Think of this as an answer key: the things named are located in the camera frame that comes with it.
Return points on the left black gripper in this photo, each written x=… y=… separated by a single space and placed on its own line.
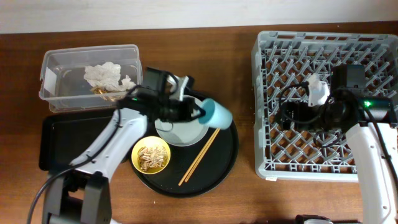
x=190 y=104

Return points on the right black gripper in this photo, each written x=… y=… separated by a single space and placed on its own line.
x=301 y=121

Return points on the blue plastic cup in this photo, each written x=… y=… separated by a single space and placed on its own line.
x=216 y=116

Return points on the white napkin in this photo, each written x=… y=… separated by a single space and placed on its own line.
x=108 y=76

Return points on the gold foil wrapper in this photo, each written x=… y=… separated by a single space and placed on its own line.
x=108 y=95

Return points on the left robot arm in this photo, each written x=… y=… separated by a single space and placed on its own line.
x=80 y=192

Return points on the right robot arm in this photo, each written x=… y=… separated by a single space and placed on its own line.
x=369 y=125

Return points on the grey dishwasher rack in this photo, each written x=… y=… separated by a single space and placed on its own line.
x=280 y=61

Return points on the wooden chopstick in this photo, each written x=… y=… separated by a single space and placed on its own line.
x=192 y=169
x=202 y=157

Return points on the grey ceramic plate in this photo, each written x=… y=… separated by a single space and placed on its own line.
x=181 y=134

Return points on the round black tray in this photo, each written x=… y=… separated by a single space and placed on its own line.
x=214 y=167

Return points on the yellow bowl with food scraps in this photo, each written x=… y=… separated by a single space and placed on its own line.
x=150 y=155

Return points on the clear plastic bin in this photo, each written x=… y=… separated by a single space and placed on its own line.
x=62 y=82

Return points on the black rectangular tray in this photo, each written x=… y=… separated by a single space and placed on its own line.
x=66 y=135

